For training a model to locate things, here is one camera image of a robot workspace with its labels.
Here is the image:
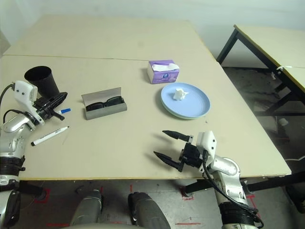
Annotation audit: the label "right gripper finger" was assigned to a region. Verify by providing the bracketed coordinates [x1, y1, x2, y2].
[153, 150, 185, 173]
[162, 130, 194, 144]

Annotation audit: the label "white tissue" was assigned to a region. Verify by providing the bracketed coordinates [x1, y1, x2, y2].
[173, 87, 189, 101]

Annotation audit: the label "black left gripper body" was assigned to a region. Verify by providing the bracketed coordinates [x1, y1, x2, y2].
[33, 98, 60, 121]

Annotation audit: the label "grey glasses case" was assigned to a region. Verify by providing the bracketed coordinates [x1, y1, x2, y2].
[81, 87, 128, 121]

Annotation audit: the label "black sunglasses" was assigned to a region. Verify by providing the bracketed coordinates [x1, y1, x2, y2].
[85, 95, 125, 112]

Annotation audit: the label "black plastic cup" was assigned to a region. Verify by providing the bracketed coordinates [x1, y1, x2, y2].
[24, 66, 60, 98]

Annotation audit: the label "white marker black tip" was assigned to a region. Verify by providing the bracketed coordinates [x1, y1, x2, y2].
[30, 125, 71, 147]

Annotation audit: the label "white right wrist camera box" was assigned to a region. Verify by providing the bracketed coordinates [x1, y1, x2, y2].
[196, 130, 217, 172]

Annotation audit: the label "grey robot leg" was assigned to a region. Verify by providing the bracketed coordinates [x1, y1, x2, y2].
[128, 192, 170, 229]
[70, 189, 104, 226]

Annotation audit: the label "beige side table black legs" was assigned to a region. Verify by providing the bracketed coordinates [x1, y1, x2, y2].
[216, 24, 305, 117]

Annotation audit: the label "green plate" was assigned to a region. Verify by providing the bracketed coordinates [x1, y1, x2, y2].
[162, 104, 208, 121]

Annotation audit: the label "grey robot left leg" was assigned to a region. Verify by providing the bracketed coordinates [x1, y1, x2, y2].
[70, 189, 104, 226]

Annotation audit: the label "black table leg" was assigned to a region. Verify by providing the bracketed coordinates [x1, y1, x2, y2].
[243, 170, 305, 193]
[19, 181, 46, 198]
[184, 179, 217, 195]

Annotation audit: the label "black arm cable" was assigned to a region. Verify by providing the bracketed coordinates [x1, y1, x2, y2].
[202, 152, 265, 227]
[0, 82, 29, 125]

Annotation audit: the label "pale robot torso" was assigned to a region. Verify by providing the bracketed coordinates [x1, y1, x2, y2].
[69, 221, 136, 229]

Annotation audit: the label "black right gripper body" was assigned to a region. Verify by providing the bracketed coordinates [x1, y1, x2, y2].
[179, 142, 207, 170]

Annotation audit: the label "grey robot right leg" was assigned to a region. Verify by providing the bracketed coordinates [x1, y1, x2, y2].
[128, 192, 170, 229]

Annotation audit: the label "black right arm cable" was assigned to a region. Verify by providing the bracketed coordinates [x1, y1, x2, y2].
[202, 152, 265, 227]

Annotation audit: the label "white strap on side table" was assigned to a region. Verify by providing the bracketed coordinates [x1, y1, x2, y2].
[271, 64, 294, 81]

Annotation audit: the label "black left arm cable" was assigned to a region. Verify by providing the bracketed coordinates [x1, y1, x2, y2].
[0, 82, 29, 125]

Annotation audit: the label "purple tissue box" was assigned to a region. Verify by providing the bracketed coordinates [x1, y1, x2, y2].
[147, 59, 180, 84]

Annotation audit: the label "blue plate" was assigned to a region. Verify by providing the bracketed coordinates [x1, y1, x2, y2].
[160, 82, 212, 119]

